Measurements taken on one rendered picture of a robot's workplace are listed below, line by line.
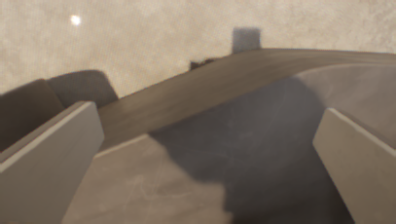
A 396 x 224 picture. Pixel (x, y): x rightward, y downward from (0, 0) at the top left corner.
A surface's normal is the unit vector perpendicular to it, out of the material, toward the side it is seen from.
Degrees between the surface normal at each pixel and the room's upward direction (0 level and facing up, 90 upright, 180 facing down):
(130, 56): 0
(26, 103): 79
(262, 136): 0
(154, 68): 0
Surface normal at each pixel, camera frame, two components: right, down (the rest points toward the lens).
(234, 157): 0.18, 0.38
